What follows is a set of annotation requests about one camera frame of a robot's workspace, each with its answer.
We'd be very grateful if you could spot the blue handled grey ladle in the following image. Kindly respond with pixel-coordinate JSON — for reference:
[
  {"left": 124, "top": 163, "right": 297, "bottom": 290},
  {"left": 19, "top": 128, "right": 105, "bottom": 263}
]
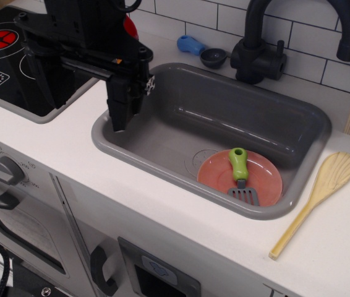
[{"left": 177, "top": 35, "right": 228, "bottom": 69}]

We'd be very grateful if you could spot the grey plastic sink basin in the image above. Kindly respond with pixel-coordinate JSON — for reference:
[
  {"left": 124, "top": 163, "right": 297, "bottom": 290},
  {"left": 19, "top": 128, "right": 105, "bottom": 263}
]
[{"left": 92, "top": 63, "right": 331, "bottom": 220}]

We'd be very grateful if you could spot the black faucet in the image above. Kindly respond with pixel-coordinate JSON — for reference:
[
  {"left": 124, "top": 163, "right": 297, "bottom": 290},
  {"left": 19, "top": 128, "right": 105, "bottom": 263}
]
[{"left": 230, "top": 0, "right": 350, "bottom": 85}]

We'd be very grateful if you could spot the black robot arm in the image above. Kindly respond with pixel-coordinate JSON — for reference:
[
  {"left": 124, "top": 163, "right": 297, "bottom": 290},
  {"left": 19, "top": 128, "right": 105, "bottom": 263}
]
[{"left": 14, "top": 1, "right": 154, "bottom": 132}]

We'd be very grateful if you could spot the grey dishwasher control panel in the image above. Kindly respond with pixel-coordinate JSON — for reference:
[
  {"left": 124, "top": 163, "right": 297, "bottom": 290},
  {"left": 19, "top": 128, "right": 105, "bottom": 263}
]
[{"left": 117, "top": 237, "right": 202, "bottom": 297}]

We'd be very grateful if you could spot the green handled grey spatula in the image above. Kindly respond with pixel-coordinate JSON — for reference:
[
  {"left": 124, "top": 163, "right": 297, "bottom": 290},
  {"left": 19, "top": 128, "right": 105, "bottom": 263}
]
[{"left": 228, "top": 148, "right": 260, "bottom": 206}]

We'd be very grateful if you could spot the wooden spoon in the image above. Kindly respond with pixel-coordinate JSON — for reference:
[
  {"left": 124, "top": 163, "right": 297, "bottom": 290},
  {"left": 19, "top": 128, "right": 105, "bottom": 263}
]
[{"left": 268, "top": 152, "right": 350, "bottom": 260}]

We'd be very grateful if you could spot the black dishwasher handle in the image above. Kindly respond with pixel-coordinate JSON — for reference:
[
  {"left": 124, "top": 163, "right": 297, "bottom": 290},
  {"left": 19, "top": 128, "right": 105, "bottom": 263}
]
[{"left": 90, "top": 246, "right": 118, "bottom": 296}]

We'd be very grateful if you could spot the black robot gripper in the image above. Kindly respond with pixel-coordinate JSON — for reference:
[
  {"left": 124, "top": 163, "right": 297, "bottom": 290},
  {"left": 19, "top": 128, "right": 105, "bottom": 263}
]
[{"left": 14, "top": 13, "right": 155, "bottom": 132}]

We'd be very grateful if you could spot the black toy stovetop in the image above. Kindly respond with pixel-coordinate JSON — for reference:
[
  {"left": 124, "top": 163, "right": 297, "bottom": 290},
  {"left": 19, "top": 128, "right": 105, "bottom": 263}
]
[{"left": 0, "top": 6, "right": 97, "bottom": 124}]

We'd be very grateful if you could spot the pink plate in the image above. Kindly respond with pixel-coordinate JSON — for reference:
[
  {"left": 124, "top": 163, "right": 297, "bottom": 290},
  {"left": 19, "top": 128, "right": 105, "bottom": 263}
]
[{"left": 197, "top": 150, "right": 284, "bottom": 207}]

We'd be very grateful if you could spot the red ketchup bottle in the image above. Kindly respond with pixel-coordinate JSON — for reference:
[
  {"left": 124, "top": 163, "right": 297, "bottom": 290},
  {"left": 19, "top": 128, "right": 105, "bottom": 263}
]
[{"left": 123, "top": 15, "right": 139, "bottom": 40}]

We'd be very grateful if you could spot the grey oven knob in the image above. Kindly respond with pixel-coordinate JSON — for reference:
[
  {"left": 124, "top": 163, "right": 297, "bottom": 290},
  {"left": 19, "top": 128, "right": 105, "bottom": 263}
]
[{"left": 0, "top": 156, "right": 27, "bottom": 186}]

